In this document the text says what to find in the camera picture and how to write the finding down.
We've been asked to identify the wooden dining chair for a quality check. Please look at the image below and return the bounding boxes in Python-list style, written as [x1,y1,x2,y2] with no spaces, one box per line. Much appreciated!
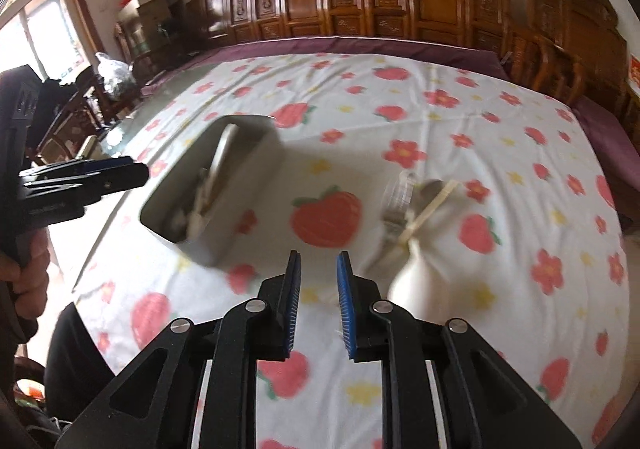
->
[75,64,151,130]
[37,99,108,166]

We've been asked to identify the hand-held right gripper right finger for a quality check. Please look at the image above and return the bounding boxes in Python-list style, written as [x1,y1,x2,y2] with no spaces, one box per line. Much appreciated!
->
[336,251,583,449]

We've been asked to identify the dark storage cabinet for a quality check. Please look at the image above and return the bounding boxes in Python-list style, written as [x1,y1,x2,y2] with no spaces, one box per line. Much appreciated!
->
[116,0,193,67]

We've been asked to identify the carved wooden armchair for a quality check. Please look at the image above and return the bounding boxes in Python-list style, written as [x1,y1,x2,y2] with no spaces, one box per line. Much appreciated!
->
[507,0,640,132]

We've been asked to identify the wooden chopstick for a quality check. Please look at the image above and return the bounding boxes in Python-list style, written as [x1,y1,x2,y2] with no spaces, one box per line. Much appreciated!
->
[399,180,460,244]
[200,179,236,230]

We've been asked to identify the rectangular metal tin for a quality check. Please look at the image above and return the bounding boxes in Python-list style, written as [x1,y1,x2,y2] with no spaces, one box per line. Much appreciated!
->
[138,114,287,266]

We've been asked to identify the person's left hand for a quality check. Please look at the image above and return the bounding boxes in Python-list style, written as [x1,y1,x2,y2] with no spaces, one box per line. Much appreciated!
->
[0,228,52,345]

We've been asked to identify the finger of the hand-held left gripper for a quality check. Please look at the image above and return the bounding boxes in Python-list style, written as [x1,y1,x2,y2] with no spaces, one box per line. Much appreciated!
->
[20,156,135,180]
[22,162,150,206]

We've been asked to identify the strawberry flower print tablecloth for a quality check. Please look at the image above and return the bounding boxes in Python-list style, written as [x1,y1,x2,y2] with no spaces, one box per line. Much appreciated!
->
[72,52,632,449]

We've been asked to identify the white plastic bag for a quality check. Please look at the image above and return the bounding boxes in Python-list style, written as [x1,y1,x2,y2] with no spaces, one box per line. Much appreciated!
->
[94,52,135,96]

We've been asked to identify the purple sofa cushion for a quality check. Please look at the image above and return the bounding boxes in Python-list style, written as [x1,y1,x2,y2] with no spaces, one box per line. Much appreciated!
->
[140,35,512,97]

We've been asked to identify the person's dark clothing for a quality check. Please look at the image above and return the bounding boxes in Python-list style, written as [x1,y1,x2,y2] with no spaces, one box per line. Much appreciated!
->
[44,303,122,432]

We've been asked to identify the purple armchair cushion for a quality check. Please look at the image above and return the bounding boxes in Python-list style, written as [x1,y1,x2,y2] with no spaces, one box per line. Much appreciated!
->
[570,94,640,212]

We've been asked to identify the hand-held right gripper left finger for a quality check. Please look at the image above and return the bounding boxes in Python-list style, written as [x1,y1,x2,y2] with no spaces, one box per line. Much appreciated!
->
[54,251,303,449]

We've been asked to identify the utensils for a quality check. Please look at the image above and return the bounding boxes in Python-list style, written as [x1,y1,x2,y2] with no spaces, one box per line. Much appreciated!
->
[172,168,217,242]

